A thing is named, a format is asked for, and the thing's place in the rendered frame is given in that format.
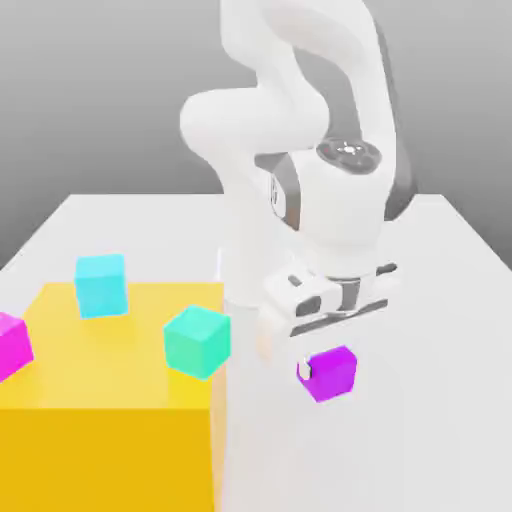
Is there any large yellow box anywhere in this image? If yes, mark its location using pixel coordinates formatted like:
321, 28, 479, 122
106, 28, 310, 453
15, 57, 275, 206
0, 281, 228, 512

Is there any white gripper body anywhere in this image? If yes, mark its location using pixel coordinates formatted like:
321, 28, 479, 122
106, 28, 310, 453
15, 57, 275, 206
257, 297, 395, 363

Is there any small teal cube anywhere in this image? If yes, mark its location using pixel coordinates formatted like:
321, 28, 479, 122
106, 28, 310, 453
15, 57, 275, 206
162, 304, 232, 382

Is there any small cyan cube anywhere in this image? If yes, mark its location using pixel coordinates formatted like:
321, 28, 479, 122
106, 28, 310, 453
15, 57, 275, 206
74, 252, 130, 320

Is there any small magenta cube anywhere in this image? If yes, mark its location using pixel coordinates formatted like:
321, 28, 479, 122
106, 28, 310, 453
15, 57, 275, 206
0, 311, 36, 384

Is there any small purple cube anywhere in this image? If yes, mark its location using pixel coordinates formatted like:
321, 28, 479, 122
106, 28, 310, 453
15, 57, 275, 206
296, 345, 358, 404

